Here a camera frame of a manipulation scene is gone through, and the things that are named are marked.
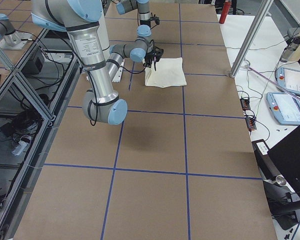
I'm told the aluminium frame post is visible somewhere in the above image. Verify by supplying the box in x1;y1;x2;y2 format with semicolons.
229;0;274;78

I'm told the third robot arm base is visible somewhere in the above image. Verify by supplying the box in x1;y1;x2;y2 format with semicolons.
0;13;33;51

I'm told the black monitor on stand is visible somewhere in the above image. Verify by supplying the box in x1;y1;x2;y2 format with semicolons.
252;125;300;230

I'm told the near blue teach pendant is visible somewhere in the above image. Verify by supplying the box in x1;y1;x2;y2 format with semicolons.
266;92;300;126

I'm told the reacher grabber stick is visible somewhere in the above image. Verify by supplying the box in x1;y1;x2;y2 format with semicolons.
240;63;300;102

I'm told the lower orange connector board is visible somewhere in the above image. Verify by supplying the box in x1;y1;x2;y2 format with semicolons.
245;116;257;132

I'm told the white power strip on floor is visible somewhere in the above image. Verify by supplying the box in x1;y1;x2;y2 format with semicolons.
11;140;28;156

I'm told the upper orange connector board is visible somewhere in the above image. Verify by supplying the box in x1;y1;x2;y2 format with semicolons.
240;97;251;111

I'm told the orange connector board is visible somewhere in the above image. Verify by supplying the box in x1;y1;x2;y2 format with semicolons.
245;116;257;132
240;97;251;111

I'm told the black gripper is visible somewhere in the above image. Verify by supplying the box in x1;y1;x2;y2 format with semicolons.
143;41;157;71

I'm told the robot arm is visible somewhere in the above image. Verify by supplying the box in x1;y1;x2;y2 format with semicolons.
115;0;151;27
31;0;164;125

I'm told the black box under table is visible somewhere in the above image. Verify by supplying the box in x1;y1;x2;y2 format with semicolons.
21;48;45;75

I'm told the far blue teach pendant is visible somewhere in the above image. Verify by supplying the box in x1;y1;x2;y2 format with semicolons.
275;67;300;96

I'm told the grey water bottle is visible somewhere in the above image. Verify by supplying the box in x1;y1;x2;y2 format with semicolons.
279;36;300;63

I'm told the blue teach pendant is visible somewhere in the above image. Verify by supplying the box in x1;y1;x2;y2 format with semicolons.
275;67;300;96
266;92;300;126

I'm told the white long-sleeve cat shirt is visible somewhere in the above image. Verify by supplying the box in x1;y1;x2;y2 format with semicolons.
144;57;187;88

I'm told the red cylinder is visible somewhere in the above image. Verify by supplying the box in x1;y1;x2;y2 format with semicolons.
219;0;232;24

